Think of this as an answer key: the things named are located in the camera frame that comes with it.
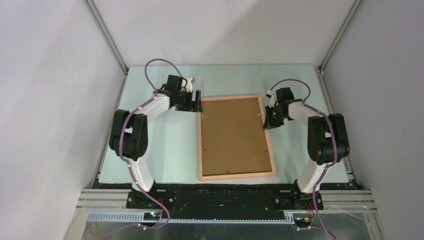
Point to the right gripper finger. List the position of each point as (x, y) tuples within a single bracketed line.
[(267, 120), (273, 124)]

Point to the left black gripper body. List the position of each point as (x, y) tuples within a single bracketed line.
[(184, 97)]

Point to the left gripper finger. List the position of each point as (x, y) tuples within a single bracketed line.
[(198, 102), (187, 109)]

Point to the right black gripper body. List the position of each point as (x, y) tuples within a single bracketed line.
[(276, 115)]

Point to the brown cardboard backing board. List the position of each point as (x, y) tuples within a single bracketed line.
[(235, 136)]

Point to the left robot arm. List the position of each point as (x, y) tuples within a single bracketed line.
[(129, 132)]

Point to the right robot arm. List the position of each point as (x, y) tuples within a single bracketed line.
[(327, 138)]

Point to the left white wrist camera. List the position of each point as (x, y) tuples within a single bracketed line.
[(187, 85)]

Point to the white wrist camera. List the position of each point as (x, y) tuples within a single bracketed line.
[(273, 102), (187, 85)]

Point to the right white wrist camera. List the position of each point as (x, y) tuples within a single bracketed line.
[(273, 102)]

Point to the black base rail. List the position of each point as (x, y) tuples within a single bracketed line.
[(240, 202)]

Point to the left aluminium corner post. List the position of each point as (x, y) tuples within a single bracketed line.
[(106, 34)]

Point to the aluminium corner post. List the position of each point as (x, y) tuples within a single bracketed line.
[(106, 34), (351, 14)]

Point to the right aluminium corner post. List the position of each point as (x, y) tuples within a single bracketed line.
[(351, 14)]

